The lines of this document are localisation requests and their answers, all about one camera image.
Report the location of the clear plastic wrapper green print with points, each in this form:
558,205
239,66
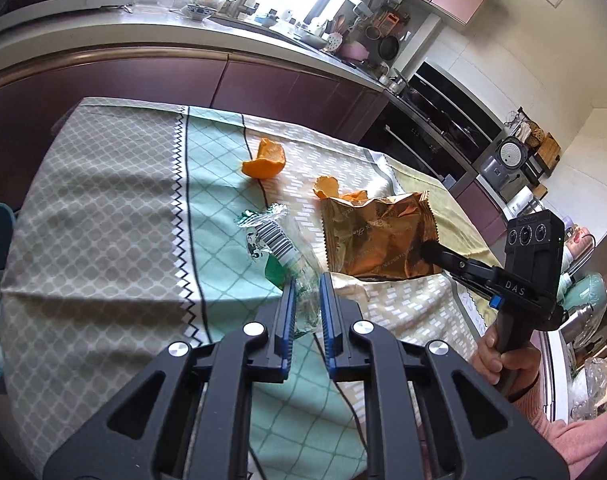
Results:
278,245

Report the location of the black built-in oven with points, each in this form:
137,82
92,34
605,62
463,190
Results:
448,115

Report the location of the grey rice cooker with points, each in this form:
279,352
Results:
503,162

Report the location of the black frying pan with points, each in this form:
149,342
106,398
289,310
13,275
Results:
387,48

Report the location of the polka dot cup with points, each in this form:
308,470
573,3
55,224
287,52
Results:
335,40

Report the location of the blue patterned white bowl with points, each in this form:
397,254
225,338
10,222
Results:
201,11

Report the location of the maroon kitchen base cabinet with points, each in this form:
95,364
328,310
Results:
158,85

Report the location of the pale green thermos jug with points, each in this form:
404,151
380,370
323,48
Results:
591,290

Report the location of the steel stovetop kettle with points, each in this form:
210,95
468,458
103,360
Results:
396,81

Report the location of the beige kitchen countertop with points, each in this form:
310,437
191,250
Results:
133,30

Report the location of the small orange peel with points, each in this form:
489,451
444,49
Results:
356,196
326,187

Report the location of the pink pot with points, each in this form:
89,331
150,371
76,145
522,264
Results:
354,51

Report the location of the person's right hand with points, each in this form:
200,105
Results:
486,357

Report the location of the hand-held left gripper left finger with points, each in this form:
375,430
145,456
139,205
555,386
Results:
287,325

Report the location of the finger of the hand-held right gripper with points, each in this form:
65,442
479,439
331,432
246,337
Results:
476,287
448,258

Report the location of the gold foil snack packet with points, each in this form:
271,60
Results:
378,240

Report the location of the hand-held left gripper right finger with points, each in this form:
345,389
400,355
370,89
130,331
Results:
328,325

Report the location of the large orange peel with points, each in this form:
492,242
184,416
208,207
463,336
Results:
266,162

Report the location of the wooden cutting board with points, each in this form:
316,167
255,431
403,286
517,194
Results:
549,152

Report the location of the green patterned tablecloth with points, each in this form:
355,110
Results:
108,210

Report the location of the clear plastic bag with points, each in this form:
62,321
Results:
591,385

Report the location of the person's right forearm pink sleeve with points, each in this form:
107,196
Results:
573,440

